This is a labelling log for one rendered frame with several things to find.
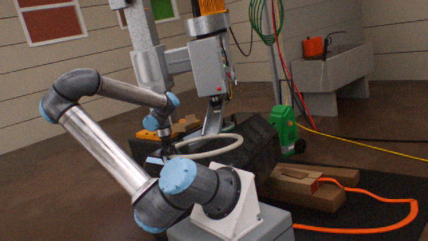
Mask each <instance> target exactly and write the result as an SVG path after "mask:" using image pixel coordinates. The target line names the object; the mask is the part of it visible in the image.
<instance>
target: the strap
mask: <svg viewBox="0 0 428 241"><path fill-rule="evenodd" d="M317 181H333V182H334V183H336V184H337V185H339V184H338V182H337V181H336V180H335V179H331V178H320V179H319V180H317ZM339 186H340V187H341V188H342V186H341V185H339ZM344 189H345V190H348V191H360V192H364V193H367V194H369V195H371V196H373V197H375V198H377V199H379V200H381V201H384V202H411V212H410V214H409V215H408V216H407V217H406V218H405V219H404V220H402V221H401V222H399V223H397V224H395V225H392V226H385V227H382V228H371V229H333V228H319V227H313V226H305V225H300V224H294V225H293V228H301V229H306V230H314V231H320V232H335V233H373V232H383V231H387V230H392V229H397V228H400V227H402V226H404V225H406V224H408V223H409V222H410V221H412V220H413V219H414V218H415V216H416V215H417V212H418V205H417V200H414V199H409V198H408V199H386V198H382V197H379V196H377V195H374V194H372V193H370V192H369V191H367V190H365V189H359V188H351V187H345V188H344Z"/></svg>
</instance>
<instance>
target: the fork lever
mask: <svg viewBox="0 0 428 241"><path fill-rule="evenodd" d="M226 98H227V92H226V93H223V100H222V105H221V112H216V113H210V112H211V104H210V101H211V98H209V100H208V106H207V114H206V117H205V123H204V126H203V132H202V137H204V135H211V134H221V129H222V124H223V115H224V111H225V103H226V101H227V99H226Z"/></svg>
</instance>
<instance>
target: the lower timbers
mask: <svg viewBox="0 0 428 241"><path fill-rule="evenodd" d="M276 166H278V167H287V168H293V169H302V170H307V171H317V172H323V173H324V178H331V179H335V180H336V181H337V182H338V184H339V185H341V186H342V188H341V187H340V186H339V185H337V184H336V183H334V182H333V181H325V183H323V184H322V185H321V187H320V188H318V190H317V191H316V192H315V193H314V194H313V195H306V194H303V193H297V192H293V191H287V190H283V189H277V188H274V187H268V186H264V185H263V186H262V187H261V189H260V190H259V192H258V193H257V195H258V196H262V197H267V198H270V199H276V200H278V201H281V202H286V203H290V204H295V205H298V206H303V207H306V208H312V209H317V210H322V211H325V212H330V213H334V212H336V210H337V209H338V208H339V207H340V206H341V205H342V204H343V203H344V202H345V201H346V193H345V189H344V188H345V187H343V186H347V187H356V186H357V184H358V182H359V181H360V173H359V169H345V168H336V167H322V166H313V165H299V164H291V163H277V165H276Z"/></svg>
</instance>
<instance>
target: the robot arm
mask: <svg viewBox="0 0 428 241"><path fill-rule="evenodd" d="M95 94H97V95H100V96H105V97H108V98H112V99H115V100H120V101H123V102H128V103H131V104H136V105H139V106H143V107H147V108H152V110H151V112H150V113H149V114H148V115H146V116H145V117H144V119H143V121H142V124H143V127H144V128H145V129H146V130H147V131H150V132H153V131H156V134H157V136H158V137H160V139H161V145H162V147H161V149H162V151H160V157H161V159H162V160H163V164H164V167H163V170H162V171H161V173H160V176H161V178H160V179H159V178H151V177H150V176H149V175H148V174H147V173H146V172H145V171H144V170H143V169H142V167H141V166H140V165H139V164H138V163H137V162H136V161H135V160H134V159H133V158H132V157H131V156H130V155H129V154H128V153H127V152H126V151H125V150H124V149H123V148H122V147H121V146H120V145H119V144H118V143H117V142H116V141H115V140H114V139H113V138H112V137H111V136H110V135H109V134H108V133H107V132H106V131H105V130H104V129H103V128H102V127H101V126H100V125H99V124H98V123H97V122H96V121H95V120H94V119H93V118H92V117H91V116H90V115H89V114H88V113H87V112H86V111H85V110H84V109H83V108H82V106H81V105H80V103H79V102H78V101H79V100H80V99H81V97H83V96H94V95H95ZM178 105H180V102H179V99H178V98H177V97H176V96H175V95H174V94H173V93H172V92H166V94H161V93H158V92H154V91H152V90H145V89H143V88H139V87H137V86H133V85H130V84H127V83H124V82H120V81H117V80H113V79H111V78H108V77H105V76H101V75H100V73H99V71H97V70H95V69H91V68H78V69H75V70H70V71H68V72H66V73H64V74H62V75H61V76H59V77H58V78H57V79H56V80H55V81H54V83H53V84H52V85H51V87H50V88H49V90H48V91H47V92H46V94H45V95H44V96H43V97H42V99H41V102H40V104H39V111H40V113H41V115H42V117H43V118H44V119H45V120H47V121H48V122H49V121H50V123H53V124H56V125H58V124H59V125H61V126H62V127H63V128H64V129H65V130H66V131H67V132H68V133H69V134H70V135H71V136H72V137H73V138H75V140H77V142H79V144H81V147H82V148H83V149H84V150H85V151H86V152H87V153H88V154H89V155H90V156H91V157H92V158H93V159H94V160H96V161H97V162H98V163H99V164H100V165H101V166H102V167H103V168H104V169H105V170H106V172H107V173H108V174H109V175H110V177H111V178H112V179H113V180H114V181H115V182H116V183H118V184H119V185H120V186H121V187H122V188H123V189H124V190H125V191H126V192H127V193H128V194H129V195H130V196H131V198H132V206H133V207H134V208H135V209H134V219H135V221H136V223H137V224H138V225H139V226H140V227H142V228H143V230H145V231H146V232H151V233H160V232H162V231H165V230H166V229H167V228H169V227H170V226H171V224H172V223H173V222H174V221H175V220H177V219H178V218H179V217H180V216H181V215H182V214H183V213H184V211H185V210H186V209H187V208H188V207H189V206H190V205H191V204H192V203H197V204H200V205H202V206H203V208H204V209H205V210H206V211H207V212H208V213H210V214H213V215H221V214H223V213H225V212H226V211H227V210H228V209H229V208H230V206H231V204H232V203H233V202H234V199H235V196H236V193H237V182H236V178H235V177H234V175H233V174H232V173H230V172H229V171H226V170H212V169H210V168H208V167H206V166H204V165H201V164H199V163H197V162H194V161H192V160H191V159H188V158H184V157H174V158H172V159H170V160H169V161H168V162H167V156H169V155H177V150H176V147H175V145H174V144H172V143H171V140H170V137H171V134H172V130H171V129H172V127H171V124H170V121H169V115H170V114H171V113H172V112H173V111H174V110H175V109H176V108H177V107H178Z"/></svg>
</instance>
